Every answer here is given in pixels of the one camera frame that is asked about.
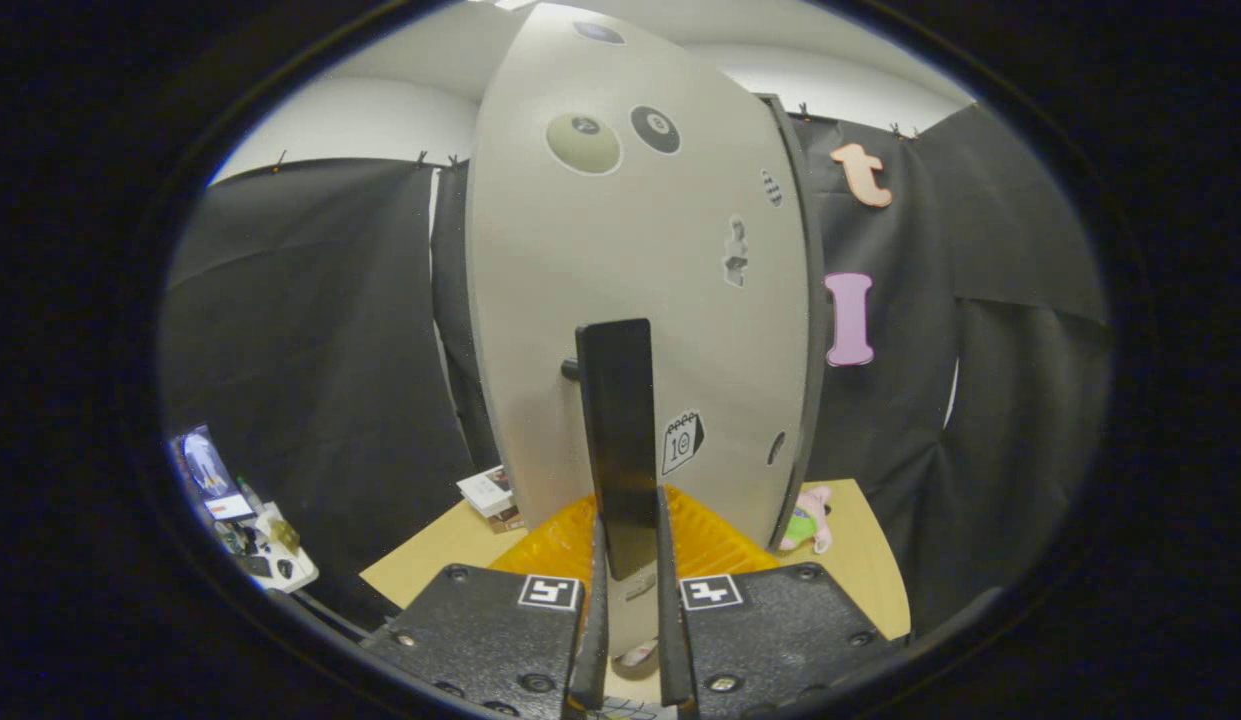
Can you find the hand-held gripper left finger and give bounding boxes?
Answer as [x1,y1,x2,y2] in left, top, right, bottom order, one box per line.
[363,488,611,720]

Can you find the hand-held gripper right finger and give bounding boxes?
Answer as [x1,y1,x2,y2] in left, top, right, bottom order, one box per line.
[656,485,906,720]

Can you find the black door handle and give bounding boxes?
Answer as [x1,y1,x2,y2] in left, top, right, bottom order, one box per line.
[562,318,661,583]

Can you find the beige shoe cabinet door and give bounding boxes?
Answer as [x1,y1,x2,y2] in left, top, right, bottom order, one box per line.
[465,3,813,661]

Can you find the grey shoe cabinet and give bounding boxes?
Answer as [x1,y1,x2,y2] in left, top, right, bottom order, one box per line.
[758,92,831,553]

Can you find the pink green plush toy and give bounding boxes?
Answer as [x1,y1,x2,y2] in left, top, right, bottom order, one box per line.
[778,485,834,554]

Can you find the cluttered white side table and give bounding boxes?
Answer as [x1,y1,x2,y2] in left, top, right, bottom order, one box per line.
[215,500,321,593]

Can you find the black backdrop cloth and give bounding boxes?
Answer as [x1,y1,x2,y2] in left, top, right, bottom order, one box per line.
[160,100,1113,641]

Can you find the lit monitor screen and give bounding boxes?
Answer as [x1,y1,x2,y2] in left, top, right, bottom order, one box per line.
[170,425,256,523]

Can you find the grey cable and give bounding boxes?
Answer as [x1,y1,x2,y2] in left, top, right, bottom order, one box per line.
[298,588,373,641]

